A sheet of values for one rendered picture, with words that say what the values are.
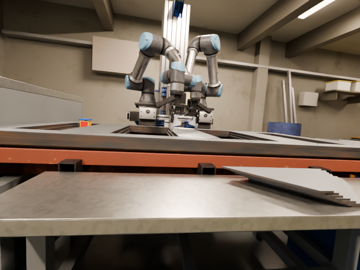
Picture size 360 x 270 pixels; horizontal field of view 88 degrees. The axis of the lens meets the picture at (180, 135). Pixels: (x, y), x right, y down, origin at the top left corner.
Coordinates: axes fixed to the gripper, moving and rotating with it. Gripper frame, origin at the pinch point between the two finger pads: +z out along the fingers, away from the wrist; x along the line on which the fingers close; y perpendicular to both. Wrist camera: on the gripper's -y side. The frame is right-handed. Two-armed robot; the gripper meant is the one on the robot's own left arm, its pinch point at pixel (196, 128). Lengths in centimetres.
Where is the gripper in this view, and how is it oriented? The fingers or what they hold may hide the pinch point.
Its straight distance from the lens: 129.9
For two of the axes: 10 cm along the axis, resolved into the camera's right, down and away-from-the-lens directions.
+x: 1.4, 1.0, -9.9
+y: -9.9, -0.5, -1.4
